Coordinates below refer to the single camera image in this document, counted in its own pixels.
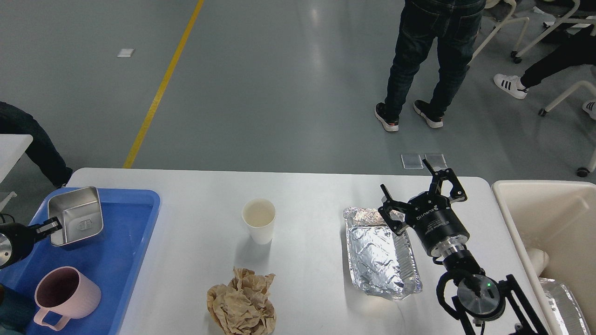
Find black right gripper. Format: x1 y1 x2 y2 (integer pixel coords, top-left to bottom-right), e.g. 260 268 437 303
378 159 471 257

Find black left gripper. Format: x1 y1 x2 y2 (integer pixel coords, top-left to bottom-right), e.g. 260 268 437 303
0 216 62 269

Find steel rectangular container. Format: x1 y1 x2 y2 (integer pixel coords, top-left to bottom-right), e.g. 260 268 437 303
47 186 105 250

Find pink mug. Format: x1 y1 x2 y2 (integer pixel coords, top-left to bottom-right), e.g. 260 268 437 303
33 266 102 331

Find aluminium foil tray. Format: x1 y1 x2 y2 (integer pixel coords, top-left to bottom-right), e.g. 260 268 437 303
343 207 423 302

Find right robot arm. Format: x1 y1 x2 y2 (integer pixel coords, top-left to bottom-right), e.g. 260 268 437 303
378 160 548 335

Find floor outlet plate right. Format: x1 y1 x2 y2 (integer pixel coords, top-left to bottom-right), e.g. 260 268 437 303
424 153 448 170

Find floor outlet plate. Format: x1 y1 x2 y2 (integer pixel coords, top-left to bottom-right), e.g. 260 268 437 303
424 153 448 170
400 153 425 170

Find floor outlet plate left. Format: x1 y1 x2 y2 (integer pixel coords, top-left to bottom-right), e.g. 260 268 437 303
400 153 425 170

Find blue plastic tray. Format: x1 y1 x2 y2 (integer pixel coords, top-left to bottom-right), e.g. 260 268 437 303
0 188 161 335

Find person in dark jeans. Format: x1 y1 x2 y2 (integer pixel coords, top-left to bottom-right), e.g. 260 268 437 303
0 102 73 188

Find white side table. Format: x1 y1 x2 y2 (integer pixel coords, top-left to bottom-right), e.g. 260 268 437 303
0 134 33 183

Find beige plastic bin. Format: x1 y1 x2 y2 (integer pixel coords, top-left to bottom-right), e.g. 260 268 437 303
492 180 596 335

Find white chair at right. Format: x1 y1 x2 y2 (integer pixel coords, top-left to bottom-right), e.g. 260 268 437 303
538 80 596 178

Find white paper cup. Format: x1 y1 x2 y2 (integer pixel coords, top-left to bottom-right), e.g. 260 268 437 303
241 199 276 245

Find foil tray in bin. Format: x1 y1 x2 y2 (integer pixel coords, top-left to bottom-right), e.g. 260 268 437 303
538 277 590 335

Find standing person in jeans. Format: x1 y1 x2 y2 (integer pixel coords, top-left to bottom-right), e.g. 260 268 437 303
374 0 487 133

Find crumpled brown paper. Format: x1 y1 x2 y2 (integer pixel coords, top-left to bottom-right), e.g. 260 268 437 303
206 268 277 335

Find white office chair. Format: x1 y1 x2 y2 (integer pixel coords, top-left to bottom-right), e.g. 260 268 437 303
468 0 535 65

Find seated person leg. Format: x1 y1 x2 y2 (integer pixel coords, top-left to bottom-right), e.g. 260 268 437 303
493 27 596 100

